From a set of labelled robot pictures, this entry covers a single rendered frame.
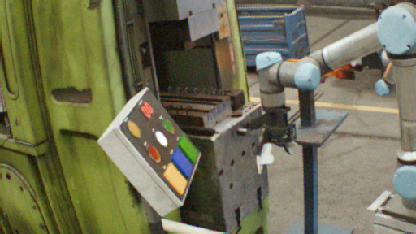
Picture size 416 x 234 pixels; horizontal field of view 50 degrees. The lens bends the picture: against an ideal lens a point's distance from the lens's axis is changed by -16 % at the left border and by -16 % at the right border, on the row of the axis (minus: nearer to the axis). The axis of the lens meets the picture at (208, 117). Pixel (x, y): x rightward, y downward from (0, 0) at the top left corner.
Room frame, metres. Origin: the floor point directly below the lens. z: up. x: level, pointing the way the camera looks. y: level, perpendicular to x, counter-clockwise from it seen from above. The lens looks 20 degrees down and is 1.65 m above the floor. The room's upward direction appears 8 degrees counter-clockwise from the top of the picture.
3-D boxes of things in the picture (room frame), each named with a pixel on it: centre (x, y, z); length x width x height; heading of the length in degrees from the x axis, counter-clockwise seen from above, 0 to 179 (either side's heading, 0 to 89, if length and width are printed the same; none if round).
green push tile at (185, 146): (1.51, 0.08, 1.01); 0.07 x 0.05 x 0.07; 169
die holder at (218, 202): (2.11, 0.11, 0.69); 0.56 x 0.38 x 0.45; 54
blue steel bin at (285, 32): (6.10, -0.70, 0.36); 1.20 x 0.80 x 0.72; 61
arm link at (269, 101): (1.44, -0.20, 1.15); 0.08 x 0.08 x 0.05
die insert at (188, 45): (2.10, 0.15, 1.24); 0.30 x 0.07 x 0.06; 54
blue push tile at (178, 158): (1.41, 0.10, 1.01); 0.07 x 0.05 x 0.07; 169
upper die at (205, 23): (2.06, 0.13, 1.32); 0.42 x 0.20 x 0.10; 54
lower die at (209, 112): (2.06, 0.13, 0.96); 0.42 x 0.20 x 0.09; 54
